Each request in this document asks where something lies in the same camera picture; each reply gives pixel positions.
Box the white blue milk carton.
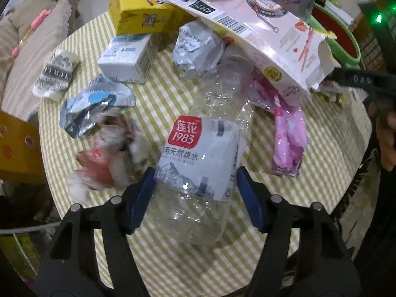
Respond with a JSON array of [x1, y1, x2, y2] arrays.
[[97, 34, 162, 84]]

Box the pink toy wand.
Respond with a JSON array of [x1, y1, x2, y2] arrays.
[[11, 9, 52, 57]]

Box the crumpled blue silver wrapper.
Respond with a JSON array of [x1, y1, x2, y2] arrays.
[[59, 74, 136, 139]]

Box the person right hand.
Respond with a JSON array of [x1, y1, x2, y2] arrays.
[[368, 97, 395, 172]]

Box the orange cardboard box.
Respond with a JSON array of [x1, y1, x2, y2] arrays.
[[0, 111, 46, 184]]

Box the red green trash bin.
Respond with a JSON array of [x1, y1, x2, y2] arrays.
[[309, 3, 361, 69]]

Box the pink white snack box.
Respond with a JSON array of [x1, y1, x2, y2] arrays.
[[166, 0, 335, 104]]

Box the black white patterned wrapper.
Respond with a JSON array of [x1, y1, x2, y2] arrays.
[[31, 50, 80, 103]]

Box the crumpled red white wrapper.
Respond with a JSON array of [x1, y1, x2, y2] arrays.
[[66, 107, 150, 204]]

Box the yellow ice tea carton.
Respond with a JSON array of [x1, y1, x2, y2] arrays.
[[109, 0, 195, 36]]

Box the crumpled white paper ball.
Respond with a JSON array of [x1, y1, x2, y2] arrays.
[[172, 20, 225, 79]]

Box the pink plastic snack wrapper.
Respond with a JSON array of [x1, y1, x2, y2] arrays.
[[249, 78, 308, 178]]

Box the yellow green checkered tablecloth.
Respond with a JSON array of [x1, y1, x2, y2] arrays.
[[39, 13, 372, 296]]

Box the clear crushed water bottle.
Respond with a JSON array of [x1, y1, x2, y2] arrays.
[[148, 55, 254, 245]]

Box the beige striped sofa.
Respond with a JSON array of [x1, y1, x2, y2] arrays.
[[0, 0, 78, 123]]

